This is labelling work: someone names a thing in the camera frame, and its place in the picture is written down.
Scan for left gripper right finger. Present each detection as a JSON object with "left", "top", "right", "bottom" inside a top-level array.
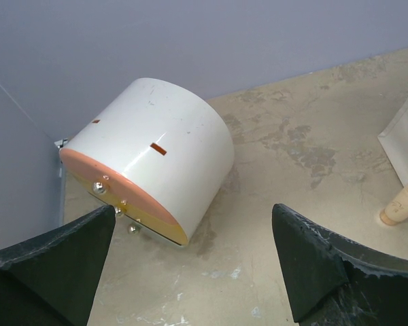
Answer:
[{"left": 272, "top": 204, "right": 408, "bottom": 325}]

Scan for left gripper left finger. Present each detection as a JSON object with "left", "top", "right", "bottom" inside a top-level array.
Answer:
[{"left": 0, "top": 205, "right": 116, "bottom": 325}]

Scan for wooden cone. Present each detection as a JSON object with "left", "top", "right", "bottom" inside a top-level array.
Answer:
[{"left": 379, "top": 184, "right": 408, "bottom": 225}]

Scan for white cylindrical box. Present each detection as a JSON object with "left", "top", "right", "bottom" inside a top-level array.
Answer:
[{"left": 59, "top": 77, "right": 235, "bottom": 247}]

